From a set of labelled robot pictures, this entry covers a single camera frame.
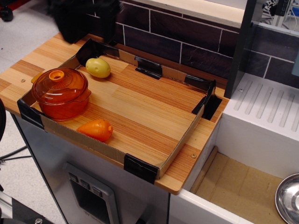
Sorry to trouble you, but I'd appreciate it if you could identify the cardboard fence with black tape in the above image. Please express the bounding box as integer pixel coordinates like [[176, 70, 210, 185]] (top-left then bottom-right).
[[17, 39, 227, 193]]

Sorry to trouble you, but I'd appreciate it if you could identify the orange transparent pot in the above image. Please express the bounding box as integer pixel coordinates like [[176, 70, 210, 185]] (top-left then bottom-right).
[[30, 72, 92, 121]]

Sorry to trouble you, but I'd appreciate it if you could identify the black floor cable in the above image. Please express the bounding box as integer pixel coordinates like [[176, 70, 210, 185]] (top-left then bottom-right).
[[0, 146, 32, 162]]

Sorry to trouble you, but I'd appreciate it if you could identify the grey toy oven front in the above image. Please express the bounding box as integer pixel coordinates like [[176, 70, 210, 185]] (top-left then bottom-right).
[[13, 116, 170, 224]]

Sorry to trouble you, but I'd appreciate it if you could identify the white toy sink unit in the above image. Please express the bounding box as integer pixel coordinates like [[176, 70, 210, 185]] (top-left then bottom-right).
[[169, 74, 299, 224]]

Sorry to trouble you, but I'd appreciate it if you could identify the black chair wheel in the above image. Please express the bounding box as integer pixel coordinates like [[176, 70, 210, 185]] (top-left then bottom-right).
[[0, 6, 14, 22]]

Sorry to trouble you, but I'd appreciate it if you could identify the orange transparent pot lid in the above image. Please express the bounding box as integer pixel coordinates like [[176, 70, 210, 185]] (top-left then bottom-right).
[[31, 68, 88, 105]]

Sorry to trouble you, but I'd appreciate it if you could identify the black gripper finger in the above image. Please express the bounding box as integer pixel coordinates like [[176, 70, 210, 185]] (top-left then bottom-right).
[[94, 0, 121, 43], [48, 0, 80, 43]]

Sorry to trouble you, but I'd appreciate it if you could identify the orange toy carrot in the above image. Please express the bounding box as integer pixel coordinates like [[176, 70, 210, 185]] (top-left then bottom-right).
[[76, 119, 113, 142]]

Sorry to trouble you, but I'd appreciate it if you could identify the silver metal bowl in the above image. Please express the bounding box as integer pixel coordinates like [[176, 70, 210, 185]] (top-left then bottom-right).
[[275, 174, 299, 224]]

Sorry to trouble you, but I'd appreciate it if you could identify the yellow toy potato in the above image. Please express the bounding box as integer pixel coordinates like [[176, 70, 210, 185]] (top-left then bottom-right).
[[85, 58, 111, 78]]

